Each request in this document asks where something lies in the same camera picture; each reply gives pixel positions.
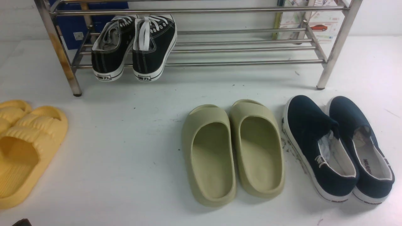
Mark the left green foam slipper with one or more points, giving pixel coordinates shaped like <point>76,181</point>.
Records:
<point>207,149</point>

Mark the stainless steel shoe rack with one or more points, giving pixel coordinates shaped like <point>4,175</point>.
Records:
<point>82,59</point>

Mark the black canvas sneaker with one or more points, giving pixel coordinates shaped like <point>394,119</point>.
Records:
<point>110,49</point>
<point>155,38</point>

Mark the right green foam slipper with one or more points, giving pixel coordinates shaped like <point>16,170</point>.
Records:
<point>256,136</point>

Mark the blue box behind rack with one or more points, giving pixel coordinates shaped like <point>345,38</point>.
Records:
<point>74,28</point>

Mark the right black canvas sneaker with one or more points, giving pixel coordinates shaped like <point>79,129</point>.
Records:
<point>155,38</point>

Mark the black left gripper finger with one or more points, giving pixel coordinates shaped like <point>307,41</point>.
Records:
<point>22,222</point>

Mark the right yellow ribbed slipper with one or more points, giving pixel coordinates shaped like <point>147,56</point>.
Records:
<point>27,148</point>

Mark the left black canvas sneaker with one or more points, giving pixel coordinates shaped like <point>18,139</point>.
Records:
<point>110,49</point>

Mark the yellow ribbed slipper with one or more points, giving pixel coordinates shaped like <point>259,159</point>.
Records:
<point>27,148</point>
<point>11,111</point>

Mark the printed poster with car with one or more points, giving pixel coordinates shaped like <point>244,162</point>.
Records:
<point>325,25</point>

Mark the left yellow ribbed slipper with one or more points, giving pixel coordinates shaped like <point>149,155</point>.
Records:
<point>11,111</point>

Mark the navy slip-on shoe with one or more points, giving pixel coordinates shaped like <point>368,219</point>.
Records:
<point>376,177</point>
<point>315,137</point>

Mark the green foam slipper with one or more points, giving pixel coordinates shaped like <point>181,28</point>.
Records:
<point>256,136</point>
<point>207,149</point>

